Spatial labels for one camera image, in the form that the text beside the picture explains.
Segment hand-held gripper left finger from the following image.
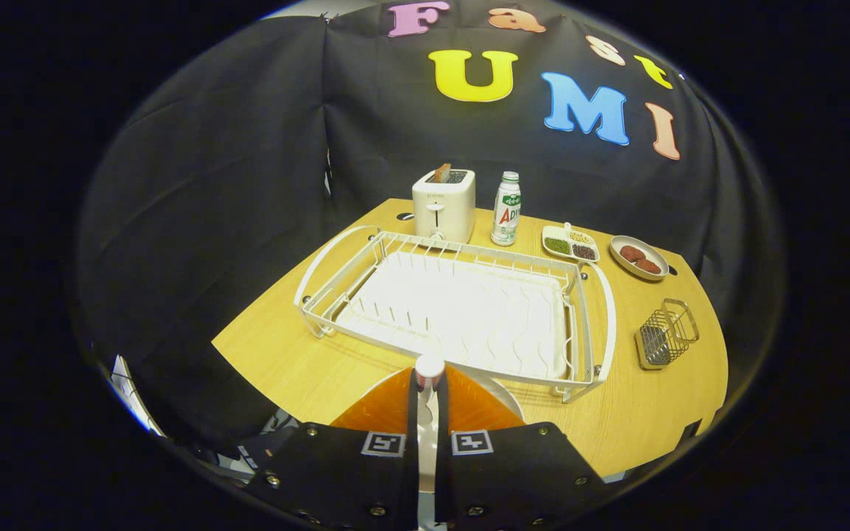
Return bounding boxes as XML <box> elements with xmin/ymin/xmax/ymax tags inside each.
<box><xmin>237</xmin><ymin>367</ymin><xmax>422</xmax><ymax>531</ymax></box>

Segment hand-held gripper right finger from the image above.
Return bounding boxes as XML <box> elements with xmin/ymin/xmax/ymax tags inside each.
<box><xmin>436</xmin><ymin>365</ymin><xmax>618</xmax><ymax>531</ymax></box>

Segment cream round plate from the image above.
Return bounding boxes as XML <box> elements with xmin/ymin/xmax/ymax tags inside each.
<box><xmin>355</xmin><ymin>367</ymin><xmax>526</xmax><ymax>423</ymax></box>

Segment checkered handle spoon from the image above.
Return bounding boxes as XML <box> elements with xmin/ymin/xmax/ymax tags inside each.
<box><xmin>414</xmin><ymin>353</ymin><xmax>446</xmax><ymax>531</ymax></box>

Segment white wire dish rack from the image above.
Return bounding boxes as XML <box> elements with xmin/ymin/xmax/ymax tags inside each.
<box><xmin>294</xmin><ymin>225</ymin><xmax>618</xmax><ymax>404</ymax></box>

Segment metal wire basket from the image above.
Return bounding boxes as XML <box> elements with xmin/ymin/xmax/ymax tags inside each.
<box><xmin>634</xmin><ymin>298</ymin><xmax>700</xmax><ymax>371</ymax></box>

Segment white divided grain dish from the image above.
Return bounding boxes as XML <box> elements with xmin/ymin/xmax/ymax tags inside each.
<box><xmin>542</xmin><ymin>223</ymin><xmax>601</xmax><ymax>264</ymax></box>

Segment beige plate with patties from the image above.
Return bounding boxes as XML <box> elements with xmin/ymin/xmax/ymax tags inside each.
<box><xmin>609</xmin><ymin>235</ymin><xmax>670</xmax><ymax>282</ymax></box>

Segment white toaster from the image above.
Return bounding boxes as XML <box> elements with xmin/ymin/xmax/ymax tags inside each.
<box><xmin>412</xmin><ymin>168</ymin><xmax>477</xmax><ymax>244</ymax></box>

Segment white green label bottle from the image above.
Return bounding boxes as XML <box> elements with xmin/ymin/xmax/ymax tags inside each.
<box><xmin>491</xmin><ymin>171</ymin><xmax>522</xmax><ymax>247</ymax></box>

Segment black backdrop cloth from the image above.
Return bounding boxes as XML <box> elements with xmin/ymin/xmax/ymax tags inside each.
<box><xmin>71</xmin><ymin>0</ymin><xmax>787</xmax><ymax>458</ymax></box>

